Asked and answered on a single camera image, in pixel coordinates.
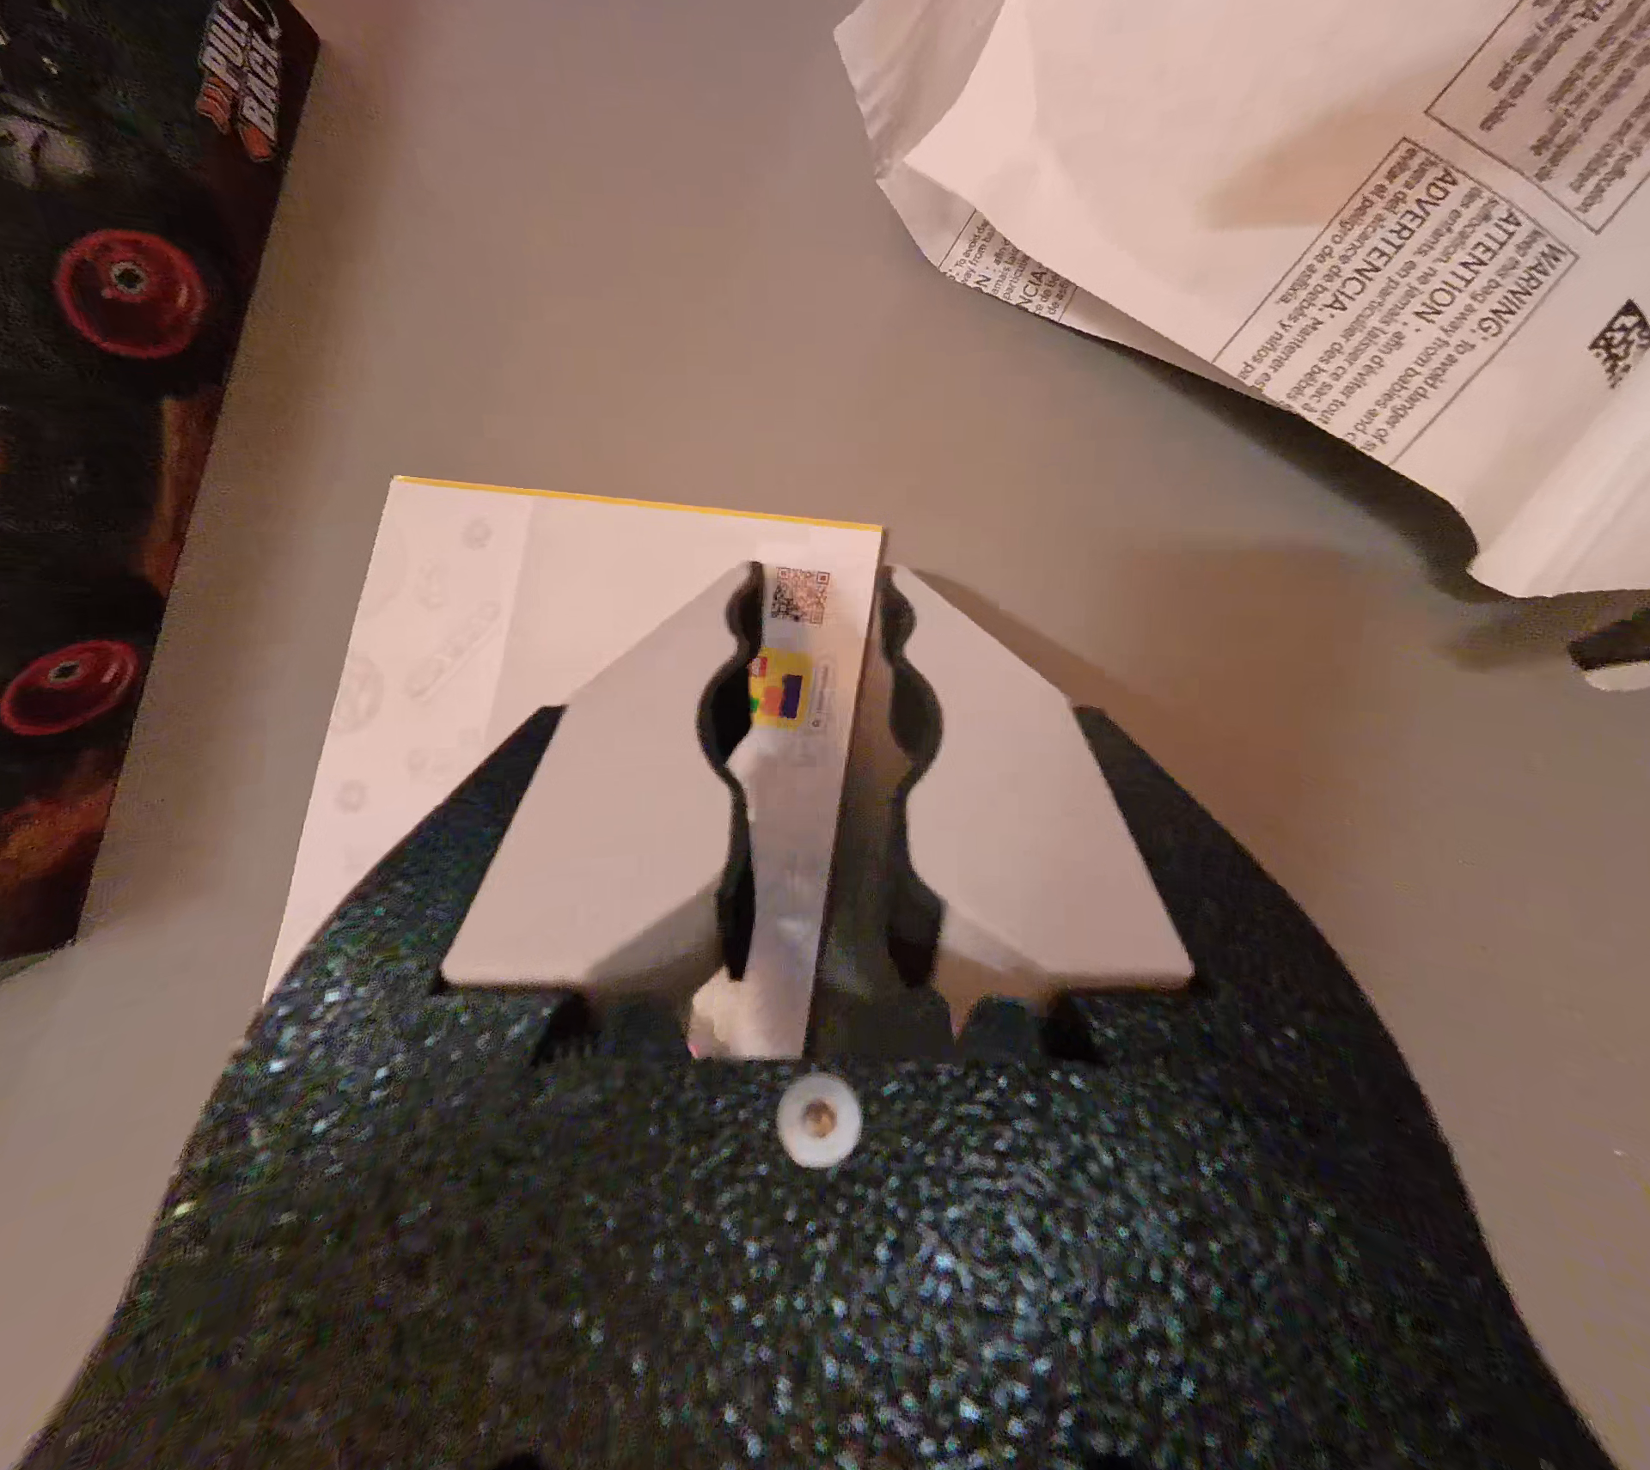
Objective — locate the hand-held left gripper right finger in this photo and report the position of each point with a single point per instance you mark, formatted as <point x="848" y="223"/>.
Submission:
<point x="1032" y="838"/>

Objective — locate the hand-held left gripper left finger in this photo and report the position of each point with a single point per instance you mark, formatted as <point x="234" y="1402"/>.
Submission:
<point x="606" y="838"/>

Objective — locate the white instruction booklet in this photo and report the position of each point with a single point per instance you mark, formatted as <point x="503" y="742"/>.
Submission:
<point x="425" y="646"/>

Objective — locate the dark printed toy box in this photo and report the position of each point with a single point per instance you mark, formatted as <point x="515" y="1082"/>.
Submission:
<point x="130" y="400"/>

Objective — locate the small white paper bag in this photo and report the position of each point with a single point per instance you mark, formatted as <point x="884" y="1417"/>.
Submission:
<point x="929" y="129"/>

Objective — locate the large white paper bag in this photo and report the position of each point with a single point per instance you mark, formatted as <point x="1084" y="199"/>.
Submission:
<point x="1224" y="143"/>

